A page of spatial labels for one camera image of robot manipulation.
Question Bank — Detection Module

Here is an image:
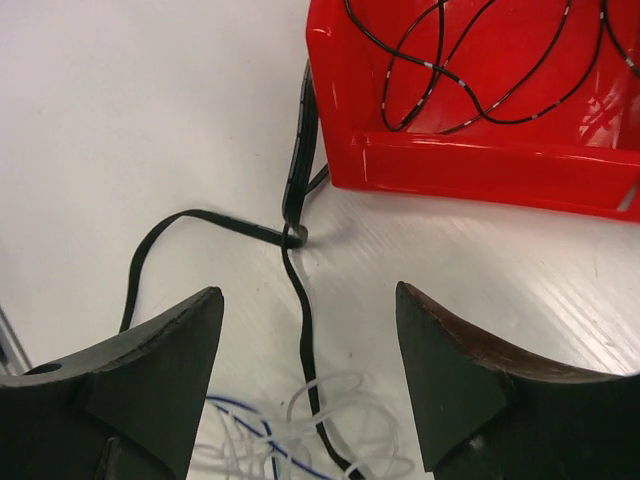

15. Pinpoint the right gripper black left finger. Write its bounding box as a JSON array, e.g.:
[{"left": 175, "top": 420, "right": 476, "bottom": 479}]
[{"left": 1, "top": 287, "right": 224, "bottom": 479}]

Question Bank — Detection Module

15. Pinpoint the black ribbon cable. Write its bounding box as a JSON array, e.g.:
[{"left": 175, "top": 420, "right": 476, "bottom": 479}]
[{"left": 118, "top": 59, "right": 369, "bottom": 480}]

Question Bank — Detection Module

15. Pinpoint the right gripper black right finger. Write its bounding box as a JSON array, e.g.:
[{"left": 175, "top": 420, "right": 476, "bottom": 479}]
[{"left": 396, "top": 282, "right": 639, "bottom": 479}]

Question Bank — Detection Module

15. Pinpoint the thin white wire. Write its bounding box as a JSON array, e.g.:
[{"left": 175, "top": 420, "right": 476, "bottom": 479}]
[{"left": 192, "top": 370, "right": 416, "bottom": 480}]

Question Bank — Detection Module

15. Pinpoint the red plastic bin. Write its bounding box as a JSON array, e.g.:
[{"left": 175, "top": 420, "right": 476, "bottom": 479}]
[{"left": 306, "top": 1, "right": 639, "bottom": 222}]

